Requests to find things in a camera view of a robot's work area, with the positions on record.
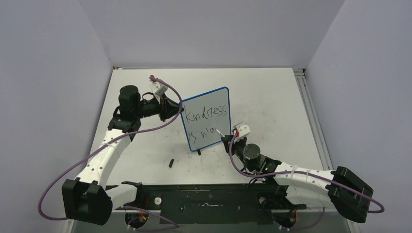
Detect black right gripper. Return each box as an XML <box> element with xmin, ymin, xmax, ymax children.
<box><xmin>223</xmin><ymin>134</ymin><xmax>256</xmax><ymax>172</ymax></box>

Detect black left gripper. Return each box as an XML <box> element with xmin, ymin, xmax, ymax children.
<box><xmin>135</xmin><ymin>93</ymin><xmax>184</xmax><ymax>122</ymax></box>

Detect blue framed whiteboard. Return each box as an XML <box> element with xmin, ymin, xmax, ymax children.
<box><xmin>180</xmin><ymin>86</ymin><xmax>232</xmax><ymax>152</ymax></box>

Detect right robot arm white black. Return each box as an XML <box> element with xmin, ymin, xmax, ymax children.
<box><xmin>221</xmin><ymin>135</ymin><xmax>384</xmax><ymax>223</ymax></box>

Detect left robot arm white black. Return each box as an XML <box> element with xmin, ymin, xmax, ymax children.
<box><xmin>62</xmin><ymin>82</ymin><xmax>181</xmax><ymax>225</ymax></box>

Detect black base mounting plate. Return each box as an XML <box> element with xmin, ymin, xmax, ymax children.
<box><xmin>128</xmin><ymin>183</ymin><xmax>307</xmax><ymax>224</ymax></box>

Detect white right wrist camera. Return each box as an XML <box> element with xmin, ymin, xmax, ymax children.
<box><xmin>233</xmin><ymin>122</ymin><xmax>251</xmax><ymax>140</ymax></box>

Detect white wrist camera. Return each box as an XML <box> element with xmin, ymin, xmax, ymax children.
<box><xmin>233</xmin><ymin>122</ymin><xmax>251</xmax><ymax>140</ymax></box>
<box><xmin>149</xmin><ymin>75</ymin><xmax>168</xmax><ymax>97</ymax></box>

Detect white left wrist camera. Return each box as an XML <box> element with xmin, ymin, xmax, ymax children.
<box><xmin>149</xmin><ymin>75</ymin><xmax>168</xmax><ymax>97</ymax></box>

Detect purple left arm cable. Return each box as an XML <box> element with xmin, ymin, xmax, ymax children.
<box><xmin>37</xmin><ymin>76</ymin><xmax>183</xmax><ymax>222</ymax></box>

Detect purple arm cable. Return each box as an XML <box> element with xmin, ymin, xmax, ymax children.
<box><xmin>228</xmin><ymin>133</ymin><xmax>385</xmax><ymax>214</ymax></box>
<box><xmin>37</xmin><ymin>76</ymin><xmax>183</xmax><ymax>222</ymax></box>

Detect aluminium rail right side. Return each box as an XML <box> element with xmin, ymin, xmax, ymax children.
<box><xmin>293</xmin><ymin>68</ymin><xmax>334</xmax><ymax>170</ymax></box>

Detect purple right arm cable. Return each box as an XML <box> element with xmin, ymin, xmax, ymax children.
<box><xmin>228</xmin><ymin>133</ymin><xmax>385</xmax><ymax>214</ymax></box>

